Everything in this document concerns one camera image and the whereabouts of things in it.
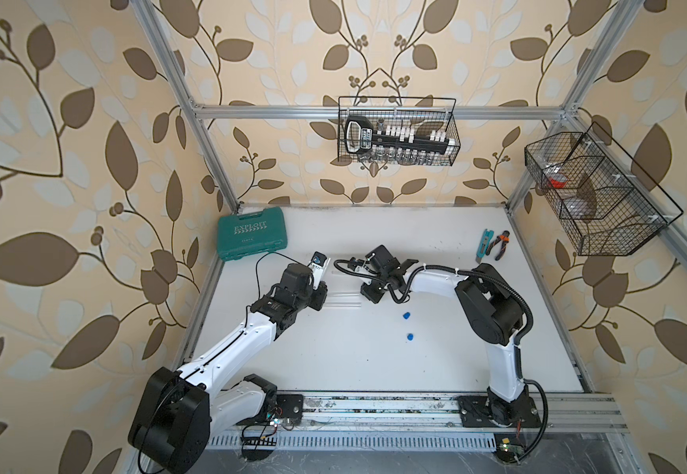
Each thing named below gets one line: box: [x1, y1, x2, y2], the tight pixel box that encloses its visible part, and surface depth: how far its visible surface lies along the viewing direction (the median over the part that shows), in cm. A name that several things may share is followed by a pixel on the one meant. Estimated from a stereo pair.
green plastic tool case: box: [217, 205, 289, 262], surface depth 108 cm
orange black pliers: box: [485, 230, 511, 262], surface depth 110 cm
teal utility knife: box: [474, 228, 495, 264], surface depth 110 cm
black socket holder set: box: [343, 115, 458, 156], surface depth 84 cm
